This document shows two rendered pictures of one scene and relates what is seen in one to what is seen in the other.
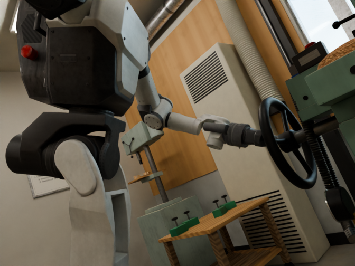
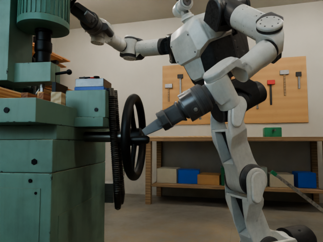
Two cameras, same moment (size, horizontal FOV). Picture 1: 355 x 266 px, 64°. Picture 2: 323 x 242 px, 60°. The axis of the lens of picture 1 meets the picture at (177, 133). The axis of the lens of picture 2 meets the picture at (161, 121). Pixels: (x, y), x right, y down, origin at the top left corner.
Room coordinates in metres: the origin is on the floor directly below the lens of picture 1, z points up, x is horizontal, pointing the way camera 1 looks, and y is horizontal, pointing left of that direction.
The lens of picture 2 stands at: (1.70, -0.71, 0.79)
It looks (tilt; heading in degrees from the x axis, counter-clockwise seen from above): 4 degrees up; 149
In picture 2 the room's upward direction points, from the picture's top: straight up
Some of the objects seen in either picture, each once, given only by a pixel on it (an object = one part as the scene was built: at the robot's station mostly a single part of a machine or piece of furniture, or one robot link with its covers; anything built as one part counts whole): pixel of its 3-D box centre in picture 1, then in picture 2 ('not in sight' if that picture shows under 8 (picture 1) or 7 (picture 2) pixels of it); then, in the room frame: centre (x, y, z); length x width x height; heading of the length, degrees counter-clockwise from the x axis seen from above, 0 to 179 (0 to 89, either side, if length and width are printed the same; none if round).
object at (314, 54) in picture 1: (309, 62); (94, 86); (0.76, -0.41, 0.99); 0.13 x 0.11 x 0.06; 142
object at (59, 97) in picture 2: not in sight; (58, 99); (0.83, -0.55, 0.92); 0.04 x 0.03 x 0.04; 149
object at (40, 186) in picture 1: (59, 169); not in sight; (2.99, 1.34, 1.48); 0.64 x 0.02 x 0.46; 134
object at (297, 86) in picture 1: (323, 85); (93, 106); (0.76, -0.42, 0.91); 0.15 x 0.14 x 0.09; 142
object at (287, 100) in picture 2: not in sight; (230, 91); (-1.17, 2.17, 1.50); 2.00 x 0.04 x 0.90; 44
